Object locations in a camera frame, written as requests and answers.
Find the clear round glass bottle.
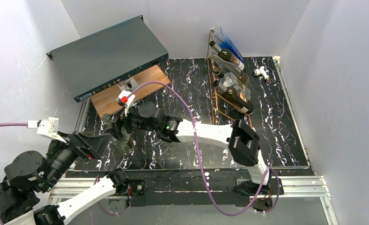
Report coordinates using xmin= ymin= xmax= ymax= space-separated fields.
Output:
xmin=111 ymin=125 xmax=134 ymax=154

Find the clear tall glass bottle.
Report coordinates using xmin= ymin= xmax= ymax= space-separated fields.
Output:
xmin=209 ymin=52 xmax=250 ymax=87

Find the dark brown wine bottle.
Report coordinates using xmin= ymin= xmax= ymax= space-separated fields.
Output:
xmin=209 ymin=40 xmax=245 ymax=72

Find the blue glass bottle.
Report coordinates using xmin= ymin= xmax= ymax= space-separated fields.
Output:
xmin=210 ymin=26 xmax=244 ymax=62

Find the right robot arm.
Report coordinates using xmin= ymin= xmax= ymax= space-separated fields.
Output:
xmin=117 ymin=102 xmax=271 ymax=196

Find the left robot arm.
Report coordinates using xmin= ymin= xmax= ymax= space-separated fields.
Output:
xmin=0 ymin=132 xmax=129 ymax=225

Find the grey rack server box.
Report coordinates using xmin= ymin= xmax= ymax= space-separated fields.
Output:
xmin=46 ymin=15 xmax=169 ymax=102

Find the wooden board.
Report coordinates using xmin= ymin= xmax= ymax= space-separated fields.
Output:
xmin=90 ymin=65 xmax=171 ymax=117

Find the white pipe fitting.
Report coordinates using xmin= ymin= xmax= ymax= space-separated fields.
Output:
xmin=252 ymin=66 xmax=270 ymax=83

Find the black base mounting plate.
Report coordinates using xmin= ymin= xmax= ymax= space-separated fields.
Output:
xmin=85 ymin=169 xmax=284 ymax=208

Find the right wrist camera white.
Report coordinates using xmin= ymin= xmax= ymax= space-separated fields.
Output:
xmin=116 ymin=90 xmax=135 ymax=117

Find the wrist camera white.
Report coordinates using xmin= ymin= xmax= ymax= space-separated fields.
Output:
xmin=116 ymin=90 xmax=135 ymax=117
xmin=37 ymin=117 xmax=66 ymax=143

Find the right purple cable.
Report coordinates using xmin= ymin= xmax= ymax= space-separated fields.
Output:
xmin=127 ymin=81 xmax=280 ymax=217

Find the purple cable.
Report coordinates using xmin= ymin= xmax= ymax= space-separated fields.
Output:
xmin=0 ymin=120 xmax=133 ymax=225
xmin=127 ymin=81 xmax=280 ymax=217

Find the metal bracket with knob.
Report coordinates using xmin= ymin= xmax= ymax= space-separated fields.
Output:
xmin=118 ymin=77 xmax=139 ymax=92

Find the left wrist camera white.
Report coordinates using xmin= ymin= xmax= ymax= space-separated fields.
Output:
xmin=37 ymin=117 xmax=66 ymax=143

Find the gold wire wine rack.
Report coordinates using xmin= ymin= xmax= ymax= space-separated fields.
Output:
xmin=208 ymin=34 xmax=252 ymax=126

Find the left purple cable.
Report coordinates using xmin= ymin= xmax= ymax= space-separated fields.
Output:
xmin=0 ymin=120 xmax=133 ymax=225

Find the aluminium frame rail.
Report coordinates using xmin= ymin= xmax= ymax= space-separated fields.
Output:
xmin=49 ymin=176 xmax=338 ymax=225

